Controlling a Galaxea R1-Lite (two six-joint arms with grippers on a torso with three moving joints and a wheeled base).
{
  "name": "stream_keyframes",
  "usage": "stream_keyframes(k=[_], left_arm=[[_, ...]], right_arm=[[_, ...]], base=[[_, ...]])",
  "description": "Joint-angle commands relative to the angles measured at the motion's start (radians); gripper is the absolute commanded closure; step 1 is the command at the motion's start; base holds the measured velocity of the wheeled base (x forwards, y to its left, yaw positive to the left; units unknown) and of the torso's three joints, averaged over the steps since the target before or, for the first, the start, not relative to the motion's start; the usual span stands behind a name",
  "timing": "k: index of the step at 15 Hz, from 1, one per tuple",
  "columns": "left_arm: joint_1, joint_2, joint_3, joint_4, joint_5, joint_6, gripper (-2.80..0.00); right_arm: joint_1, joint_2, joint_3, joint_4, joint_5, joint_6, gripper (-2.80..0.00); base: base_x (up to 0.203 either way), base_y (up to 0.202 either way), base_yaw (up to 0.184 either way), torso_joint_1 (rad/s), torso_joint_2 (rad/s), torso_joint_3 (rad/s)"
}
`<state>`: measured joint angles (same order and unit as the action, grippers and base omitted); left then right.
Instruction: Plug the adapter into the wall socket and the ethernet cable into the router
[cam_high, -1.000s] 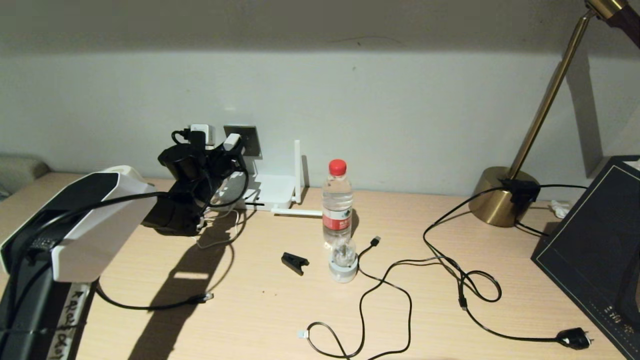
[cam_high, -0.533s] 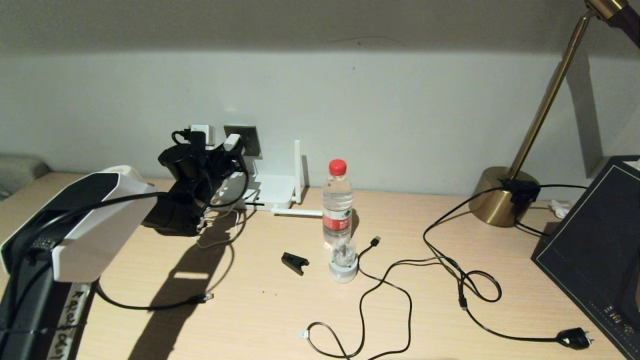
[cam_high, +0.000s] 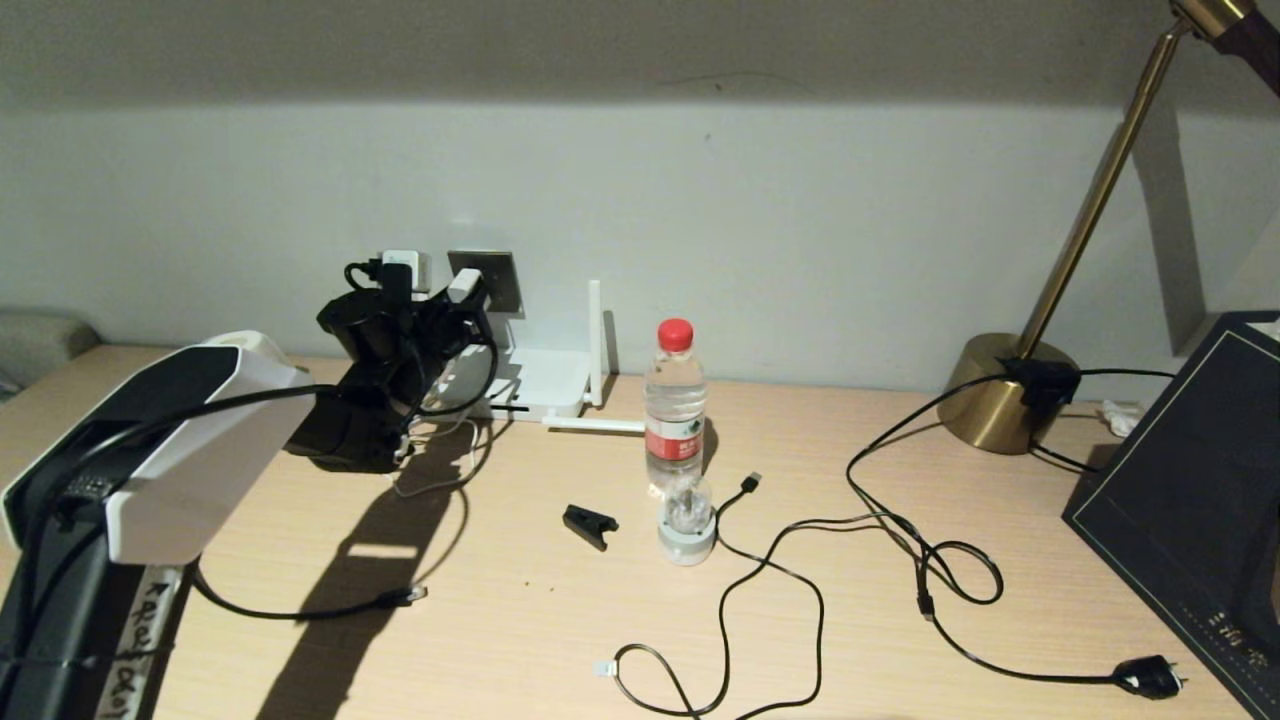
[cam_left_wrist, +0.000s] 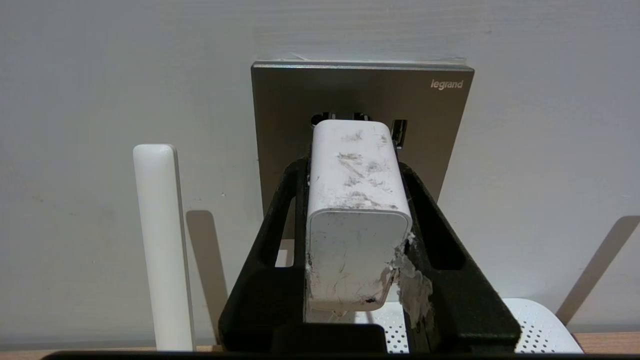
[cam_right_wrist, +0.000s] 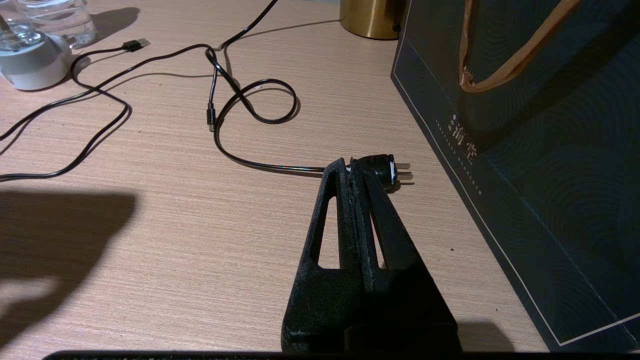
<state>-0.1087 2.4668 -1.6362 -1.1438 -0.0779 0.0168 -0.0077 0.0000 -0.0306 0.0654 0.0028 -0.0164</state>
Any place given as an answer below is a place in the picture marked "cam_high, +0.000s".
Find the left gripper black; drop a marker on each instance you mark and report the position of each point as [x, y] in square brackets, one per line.
[372, 333]

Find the white power adapter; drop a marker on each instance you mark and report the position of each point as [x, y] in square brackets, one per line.
[468, 284]

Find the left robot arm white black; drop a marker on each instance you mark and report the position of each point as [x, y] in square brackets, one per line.
[200, 460]

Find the white router with antennas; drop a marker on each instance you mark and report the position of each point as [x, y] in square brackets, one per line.
[550, 380]

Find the white toilet paper roll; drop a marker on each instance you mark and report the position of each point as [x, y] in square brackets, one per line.
[265, 345]

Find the water bottle red cap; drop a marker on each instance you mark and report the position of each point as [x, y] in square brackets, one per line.
[675, 420]

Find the small black clip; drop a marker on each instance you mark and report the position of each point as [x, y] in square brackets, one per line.
[588, 524]

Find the small glass dome white base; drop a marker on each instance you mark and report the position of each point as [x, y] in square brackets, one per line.
[687, 535]

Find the white handwritten tape label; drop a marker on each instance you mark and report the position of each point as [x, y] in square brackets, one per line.
[140, 640]

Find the brass desk lamp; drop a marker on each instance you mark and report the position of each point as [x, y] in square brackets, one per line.
[990, 400]

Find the black box on lamp base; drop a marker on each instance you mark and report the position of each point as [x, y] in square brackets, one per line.
[1042, 385]

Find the small white crumpled object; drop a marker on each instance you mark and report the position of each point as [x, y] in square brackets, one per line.
[1115, 418]

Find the dark gift bag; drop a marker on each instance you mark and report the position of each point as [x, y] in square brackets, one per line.
[1180, 480]

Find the grey wall socket plate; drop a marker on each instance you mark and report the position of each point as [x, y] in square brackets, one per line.
[502, 275]

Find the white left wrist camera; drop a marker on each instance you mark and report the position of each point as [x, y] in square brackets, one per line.
[413, 267]

